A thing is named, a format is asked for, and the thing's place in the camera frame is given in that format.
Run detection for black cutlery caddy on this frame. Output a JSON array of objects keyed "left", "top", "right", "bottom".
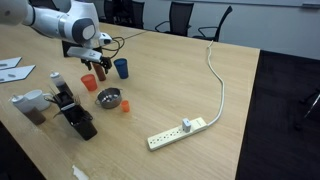
[{"left": 52, "top": 91, "right": 98, "bottom": 141}]

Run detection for black office chair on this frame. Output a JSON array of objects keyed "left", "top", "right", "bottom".
[
  {"left": 103, "top": 0, "right": 134, "bottom": 26},
  {"left": 192, "top": 5, "right": 233, "bottom": 43},
  {"left": 154, "top": 1, "right": 195, "bottom": 37},
  {"left": 130, "top": 0, "right": 146, "bottom": 30}
]

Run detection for blue plastic cup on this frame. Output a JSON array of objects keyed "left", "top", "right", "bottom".
[{"left": 113, "top": 58, "right": 130, "bottom": 80}]

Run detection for brown sauce squeeze bottle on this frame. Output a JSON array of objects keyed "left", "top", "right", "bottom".
[{"left": 92, "top": 62, "right": 107, "bottom": 82}]

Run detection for metal bowl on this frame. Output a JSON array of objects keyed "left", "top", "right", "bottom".
[{"left": 94, "top": 87, "right": 124, "bottom": 110}]

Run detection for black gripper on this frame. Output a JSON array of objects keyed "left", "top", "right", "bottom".
[{"left": 81, "top": 47, "right": 113, "bottom": 75}]

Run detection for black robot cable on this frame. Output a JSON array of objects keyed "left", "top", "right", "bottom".
[{"left": 101, "top": 35, "right": 126, "bottom": 61}]

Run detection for white power strip cable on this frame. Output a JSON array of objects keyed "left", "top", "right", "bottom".
[{"left": 205, "top": 39, "right": 225, "bottom": 128}]

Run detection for whiteboard eraser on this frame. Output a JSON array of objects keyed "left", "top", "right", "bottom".
[{"left": 301, "top": 3, "right": 320, "bottom": 10}]

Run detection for white plug adapter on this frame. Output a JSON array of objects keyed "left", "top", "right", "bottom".
[{"left": 181, "top": 117, "right": 192, "bottom": 133}]

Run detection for large squeeze bottle half full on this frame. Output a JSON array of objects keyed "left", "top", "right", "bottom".
[{"left": 9, "top": 93, "right": 47, "bottom": 126}]

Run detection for white power strip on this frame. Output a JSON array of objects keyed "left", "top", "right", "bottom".
[{"left": 146, "top": 116, "right": 208, "bottom": 152}]

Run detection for large orange plastic cup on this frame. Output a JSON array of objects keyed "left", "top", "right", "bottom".
[{"left": 80, "top": 73, "right": 99, "bottom": 92}]

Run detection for white mug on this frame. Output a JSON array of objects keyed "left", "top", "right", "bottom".
[{"left": 23, "top": 89, "right": 54, "bottom": 112}]

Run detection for black chair base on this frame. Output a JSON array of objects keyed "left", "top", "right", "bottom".
[{"left": 299, "top": 88, "right": 320, "bottom": 121}]

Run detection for whiteboard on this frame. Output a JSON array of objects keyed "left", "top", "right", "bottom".
[{"left": 163, "top": 0, "right": 320, "bottom": 8}]

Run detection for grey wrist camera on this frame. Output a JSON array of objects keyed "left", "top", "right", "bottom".
[{"left": 66, "top": 46, "right": 103, "bottom": 64}]

